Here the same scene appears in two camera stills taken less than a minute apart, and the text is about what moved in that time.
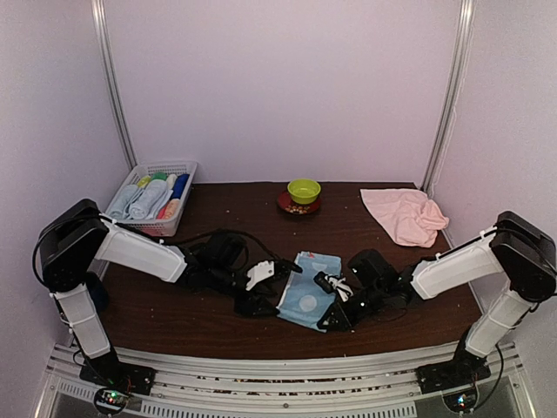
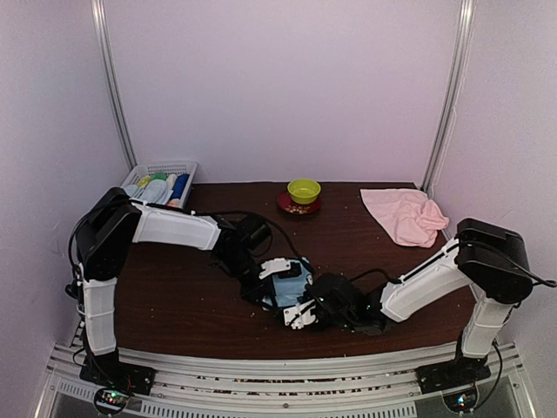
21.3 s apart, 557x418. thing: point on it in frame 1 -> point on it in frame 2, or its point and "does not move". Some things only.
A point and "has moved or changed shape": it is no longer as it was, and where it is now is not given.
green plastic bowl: (304, 191) does not move
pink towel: (407, 214) does not move
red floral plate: (287, 205) does not move
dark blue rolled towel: (178, 186) does not move
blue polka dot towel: (304, 301) has moved or changed shape
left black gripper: (248, 306) -> (255, 292)
